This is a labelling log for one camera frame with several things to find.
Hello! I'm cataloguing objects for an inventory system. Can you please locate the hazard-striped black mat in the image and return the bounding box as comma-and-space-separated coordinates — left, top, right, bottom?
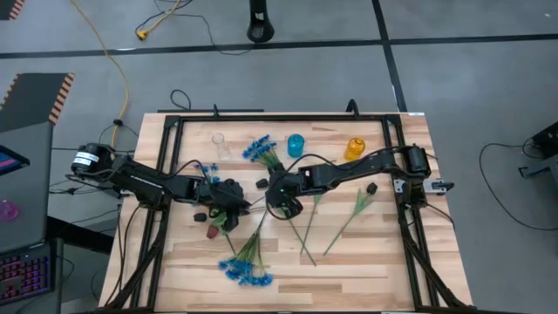
0, 0, 26, 22
0, 72, 77, 134

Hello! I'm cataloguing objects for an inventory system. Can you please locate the black cable with connector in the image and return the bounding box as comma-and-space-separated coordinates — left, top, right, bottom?
98, 118, 140, 152

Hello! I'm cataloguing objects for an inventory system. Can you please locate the black metal table frame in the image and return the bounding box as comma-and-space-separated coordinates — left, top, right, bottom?
85, 111, 480, 314

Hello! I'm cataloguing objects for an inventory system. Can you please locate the black flat bar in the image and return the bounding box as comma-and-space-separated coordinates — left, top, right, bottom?
156, 108, 265, 114

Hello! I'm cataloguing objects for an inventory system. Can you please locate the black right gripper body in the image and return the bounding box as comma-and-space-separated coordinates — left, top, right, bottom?
264, 170, 306, 205

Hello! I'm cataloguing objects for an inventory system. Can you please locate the yellow cable with plug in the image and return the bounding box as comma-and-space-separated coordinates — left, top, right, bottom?
134, 0, 182, 42

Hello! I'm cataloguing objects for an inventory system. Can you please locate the backlit black keyboard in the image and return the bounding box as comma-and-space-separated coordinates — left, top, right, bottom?
0, 238, 62, 306

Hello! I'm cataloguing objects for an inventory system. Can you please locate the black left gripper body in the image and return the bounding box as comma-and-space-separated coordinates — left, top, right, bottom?
209, 177, 246, 210

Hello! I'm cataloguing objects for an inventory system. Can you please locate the black hanging cable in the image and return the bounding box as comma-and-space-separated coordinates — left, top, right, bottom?
89, 202, 145, 309

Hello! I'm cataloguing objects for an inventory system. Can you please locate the thin black floor cable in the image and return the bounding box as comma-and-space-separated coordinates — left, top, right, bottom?
134, 0, 254, 57

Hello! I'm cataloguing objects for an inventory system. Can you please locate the long black floor cable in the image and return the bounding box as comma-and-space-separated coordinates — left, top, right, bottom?
478, 138, 558, 232

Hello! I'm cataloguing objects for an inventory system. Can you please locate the small blue flower sprig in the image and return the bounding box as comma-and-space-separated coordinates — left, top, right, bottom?
199, 161, 221, 183

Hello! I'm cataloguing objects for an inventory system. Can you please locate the clear glass vase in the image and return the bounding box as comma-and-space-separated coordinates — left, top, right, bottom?
211, 132, 232, 161

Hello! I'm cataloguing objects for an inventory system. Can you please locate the black stand base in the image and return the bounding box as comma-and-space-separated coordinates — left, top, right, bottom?
246, 0, 276, 44

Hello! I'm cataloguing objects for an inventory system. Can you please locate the blue artificial flower bunch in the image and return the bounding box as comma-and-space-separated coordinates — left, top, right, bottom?
217, 208, 275, 288
242, 133, 284, 172

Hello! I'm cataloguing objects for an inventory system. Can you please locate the black equipment box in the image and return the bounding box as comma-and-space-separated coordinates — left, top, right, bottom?
530, 120, 558, 159

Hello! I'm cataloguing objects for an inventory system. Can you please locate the yellow glass vase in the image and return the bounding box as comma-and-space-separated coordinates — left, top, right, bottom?
344, 136, 366, 162

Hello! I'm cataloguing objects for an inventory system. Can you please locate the black cable loop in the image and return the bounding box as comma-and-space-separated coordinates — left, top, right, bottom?
169, 88, 193, 113

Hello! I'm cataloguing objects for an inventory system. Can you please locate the grey metal leg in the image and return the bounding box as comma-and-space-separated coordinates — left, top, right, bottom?
518, 154, 558, 180

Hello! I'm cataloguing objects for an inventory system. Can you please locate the blue glass vase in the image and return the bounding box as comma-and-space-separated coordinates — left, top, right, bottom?
286, 133, 306, 159

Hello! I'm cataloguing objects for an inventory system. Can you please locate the yellow extension cable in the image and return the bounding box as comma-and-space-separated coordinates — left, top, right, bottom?
69, 0, 131, 149

